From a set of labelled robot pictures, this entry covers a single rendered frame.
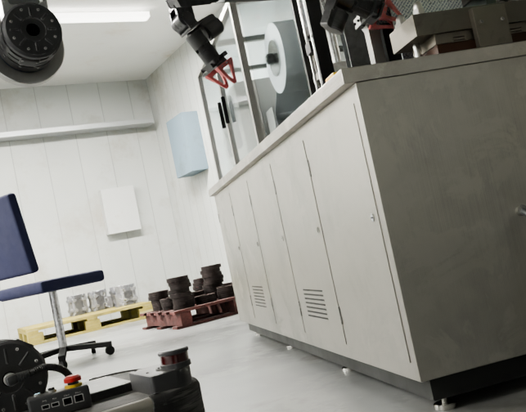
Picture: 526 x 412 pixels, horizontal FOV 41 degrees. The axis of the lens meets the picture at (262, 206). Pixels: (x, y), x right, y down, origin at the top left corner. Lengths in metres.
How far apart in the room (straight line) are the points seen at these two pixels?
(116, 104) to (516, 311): 7.86
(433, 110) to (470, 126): 0.11
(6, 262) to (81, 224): 3.91
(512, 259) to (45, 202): 7.40
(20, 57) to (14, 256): 3.23
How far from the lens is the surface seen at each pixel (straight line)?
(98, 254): 8.90
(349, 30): 2.55
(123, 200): 8.95
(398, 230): 1.77
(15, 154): 8.88
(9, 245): 4.97
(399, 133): 1.81
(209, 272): 6.11
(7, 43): 1.82
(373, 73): 1.82
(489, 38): 2.04
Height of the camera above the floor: 0.51
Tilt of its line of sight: 3 degrees up
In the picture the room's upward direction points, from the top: 12 degrees counter-clockwise
